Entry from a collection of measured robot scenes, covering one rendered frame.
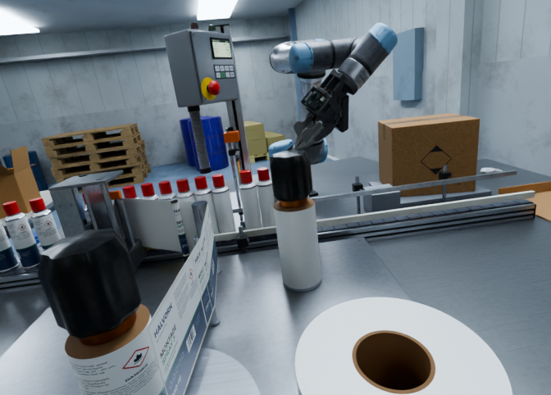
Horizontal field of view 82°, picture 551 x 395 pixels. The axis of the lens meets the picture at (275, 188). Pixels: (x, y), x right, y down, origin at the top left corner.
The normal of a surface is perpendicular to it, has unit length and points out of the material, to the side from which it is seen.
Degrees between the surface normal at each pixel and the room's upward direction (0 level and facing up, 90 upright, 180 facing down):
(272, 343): 0
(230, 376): 0
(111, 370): 90
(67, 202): 90
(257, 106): 90
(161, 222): 90
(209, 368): 0
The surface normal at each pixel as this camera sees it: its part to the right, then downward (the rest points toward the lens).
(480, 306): -0.12, -0.95
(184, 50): -0.52, 0.31
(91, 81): 0.25, 0.25
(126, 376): 0.60, 0.17
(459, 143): -0.09, 0.30
